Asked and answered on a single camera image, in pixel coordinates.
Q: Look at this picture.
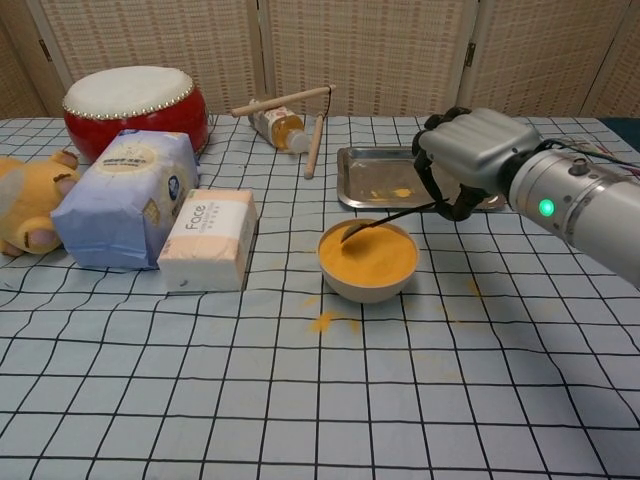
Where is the wooden drumstick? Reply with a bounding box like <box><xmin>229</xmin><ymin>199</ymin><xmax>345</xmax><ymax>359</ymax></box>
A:
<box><xmin>231</xmin><ymin>85</ymin><xmax>336</xmax><ymax>118</ymax></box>
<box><xmin>303</xmin><ymin>112</ymin><xmax>326</xmax><ymax>180</ymax></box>

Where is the plastic bottle with yellow liquid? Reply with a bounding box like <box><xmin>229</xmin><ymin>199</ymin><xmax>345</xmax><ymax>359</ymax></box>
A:
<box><xmin>248</xmin><ymin>105</ymin><xmax>309</xmax><ymax>155</ymax></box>

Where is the red drum with white skin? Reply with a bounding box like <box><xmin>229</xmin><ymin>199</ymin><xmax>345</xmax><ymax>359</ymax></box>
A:
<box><xmin>62</xmin><ymin>66</ymin><xmax>210</xmax><ymax>164</ymax></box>

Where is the beige bowl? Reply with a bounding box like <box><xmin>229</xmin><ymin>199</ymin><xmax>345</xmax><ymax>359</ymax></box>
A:
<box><xmin>317</xmin><ymin>218</ymin><xmax>419</xmax><ymax>304</ymax></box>

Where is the woven folding screen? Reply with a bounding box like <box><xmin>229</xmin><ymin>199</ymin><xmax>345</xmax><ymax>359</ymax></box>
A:
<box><xmin>0</xmin><ymin>0</ymin><xmax>640</xmax><ymax>121</ymax></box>

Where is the light blue checked tablecloth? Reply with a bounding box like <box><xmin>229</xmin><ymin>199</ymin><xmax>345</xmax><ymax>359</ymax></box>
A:
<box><xmin>0</xmin><ymin>115</ymin><xmax>640</xmax><ymax>480</ymax></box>

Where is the coloured wrist wire bundle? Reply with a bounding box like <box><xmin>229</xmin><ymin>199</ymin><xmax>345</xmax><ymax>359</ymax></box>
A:
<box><xmin>542</xmin><ymin>136</ymin><xmax>640</xmax><ymax>176</ymax></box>

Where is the yellow plush bear toy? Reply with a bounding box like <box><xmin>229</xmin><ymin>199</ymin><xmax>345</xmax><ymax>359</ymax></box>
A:
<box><xmin>0</xmin><ymin>149</ymin><xmax>81</xmax><ymax>258</ymax></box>

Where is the blue tissue pack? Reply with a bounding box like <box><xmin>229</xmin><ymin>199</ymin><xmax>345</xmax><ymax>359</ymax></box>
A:
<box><xmin>50</xmin><ymin>128</ymin><xmax>201</xmax><ymax>272</ymax></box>

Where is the black spoon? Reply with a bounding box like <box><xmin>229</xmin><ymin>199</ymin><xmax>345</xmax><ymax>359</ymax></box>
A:
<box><xmin>339</xmin><ymin>198</ymin><xmax>451</xmax><ymax>245</ymax></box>

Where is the rectangular metal tray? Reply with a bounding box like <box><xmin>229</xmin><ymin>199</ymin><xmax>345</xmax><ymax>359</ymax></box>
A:
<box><xmin>336</xmin><ymin>146</ymin><xmax>507</xmax><ymax>213</ymax></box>

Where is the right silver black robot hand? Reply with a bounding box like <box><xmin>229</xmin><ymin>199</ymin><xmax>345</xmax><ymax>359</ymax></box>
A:
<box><xmin>412</xmin><ymin>106</ymin><xmax>544</xmax><ymax>223</ymax></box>

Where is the pink white Face tissue pack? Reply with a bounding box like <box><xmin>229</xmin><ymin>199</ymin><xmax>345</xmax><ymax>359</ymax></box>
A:
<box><xmin>157</xmin><ymin>188</ymin><xmax>259</xmax><ymax>293</ymax></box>

